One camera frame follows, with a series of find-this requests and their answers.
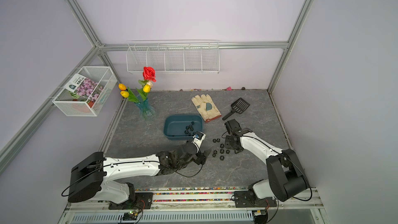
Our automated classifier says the teal plastic storage box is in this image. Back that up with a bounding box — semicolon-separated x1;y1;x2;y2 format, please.
163;114;204;141

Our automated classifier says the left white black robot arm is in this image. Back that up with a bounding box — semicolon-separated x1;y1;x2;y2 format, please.
61;141;210;204

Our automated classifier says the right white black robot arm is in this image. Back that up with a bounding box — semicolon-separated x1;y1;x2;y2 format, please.
224;119;311;202

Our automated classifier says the black hex nut in box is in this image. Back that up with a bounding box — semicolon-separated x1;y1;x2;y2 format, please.
184;121;195;136

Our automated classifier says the black slotted plastic scoop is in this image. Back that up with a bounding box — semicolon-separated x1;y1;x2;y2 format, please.
222;97;250;120

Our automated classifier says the beige work glove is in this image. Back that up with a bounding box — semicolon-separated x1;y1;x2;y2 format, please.
191;94;222;122

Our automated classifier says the teal glass flower vase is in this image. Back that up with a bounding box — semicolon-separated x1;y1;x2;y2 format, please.
135;99;156;121

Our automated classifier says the yellow tulip right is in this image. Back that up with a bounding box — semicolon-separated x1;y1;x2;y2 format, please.
143;84;151;93

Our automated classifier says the yellow tulip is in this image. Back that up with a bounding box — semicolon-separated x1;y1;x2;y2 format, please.
143;84;151;93
118;84;127;91
120;91;130;98

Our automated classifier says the yellow tulip lower left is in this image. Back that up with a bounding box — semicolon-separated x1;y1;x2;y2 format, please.
120;91;130;98

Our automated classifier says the yellow tulip upper left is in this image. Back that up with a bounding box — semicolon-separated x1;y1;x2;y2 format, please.
118;84;127;91

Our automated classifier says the red artificial rose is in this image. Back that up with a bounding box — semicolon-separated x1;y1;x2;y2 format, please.
143;67;157;82

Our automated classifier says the purple flower seed packet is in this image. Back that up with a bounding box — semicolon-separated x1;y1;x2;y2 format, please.
63;74;104;102

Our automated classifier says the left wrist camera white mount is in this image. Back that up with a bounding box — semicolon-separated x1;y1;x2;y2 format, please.
193;132;206;147

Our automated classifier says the aluminium front rail frame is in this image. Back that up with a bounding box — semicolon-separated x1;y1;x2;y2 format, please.
58;187;330;224

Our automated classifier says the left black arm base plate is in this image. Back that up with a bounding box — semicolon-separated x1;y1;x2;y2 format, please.
108;192;153;210

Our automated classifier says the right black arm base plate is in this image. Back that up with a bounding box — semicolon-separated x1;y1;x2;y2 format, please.
231;190;277;208

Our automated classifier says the white wire wall shelf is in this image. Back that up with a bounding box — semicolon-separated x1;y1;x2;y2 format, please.
126;40;220;74

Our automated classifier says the white wire side basket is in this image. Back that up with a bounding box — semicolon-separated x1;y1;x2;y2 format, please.
52;66;117;117

